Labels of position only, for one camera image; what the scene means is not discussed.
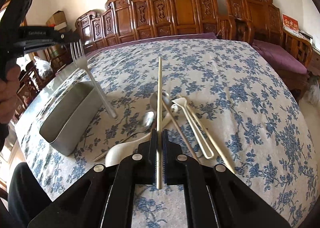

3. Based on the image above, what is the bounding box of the pale chopstick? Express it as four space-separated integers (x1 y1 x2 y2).
156 57 163 190
93 127 151 163

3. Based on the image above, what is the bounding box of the white ceramic soup spoon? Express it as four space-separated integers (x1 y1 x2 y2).
104 103 180 168

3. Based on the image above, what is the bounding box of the small silver metal spoon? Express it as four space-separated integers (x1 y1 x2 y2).
93 111 156 162

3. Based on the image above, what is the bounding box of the person's left hand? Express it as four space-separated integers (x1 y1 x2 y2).
0 65 21 124

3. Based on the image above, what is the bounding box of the cardboard box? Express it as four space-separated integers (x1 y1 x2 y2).
46 11 67 32

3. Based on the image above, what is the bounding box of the pale chopstick on table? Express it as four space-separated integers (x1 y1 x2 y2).
93 127 151 163

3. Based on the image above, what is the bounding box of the wooden chopstick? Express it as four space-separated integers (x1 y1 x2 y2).
187 104 235 174

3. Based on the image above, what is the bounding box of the white plastic fork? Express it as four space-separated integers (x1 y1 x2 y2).
172 97 214 160

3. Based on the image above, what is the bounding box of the blue floral tablecloth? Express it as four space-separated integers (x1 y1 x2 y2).
15 39 319 227

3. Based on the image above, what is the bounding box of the rectangular metal utensil box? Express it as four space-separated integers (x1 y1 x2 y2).
40 82 102 156

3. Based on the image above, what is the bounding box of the carved wooden sofa bench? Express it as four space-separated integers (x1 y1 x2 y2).
75 0 236 53

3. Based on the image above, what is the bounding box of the purple seat cushion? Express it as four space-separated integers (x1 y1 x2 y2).
252 39 307 75

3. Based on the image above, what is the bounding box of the carved wooden armchair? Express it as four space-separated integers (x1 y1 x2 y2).
226 0 312 97

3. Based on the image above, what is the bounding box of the red printed box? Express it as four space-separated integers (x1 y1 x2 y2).
282 14 299 34

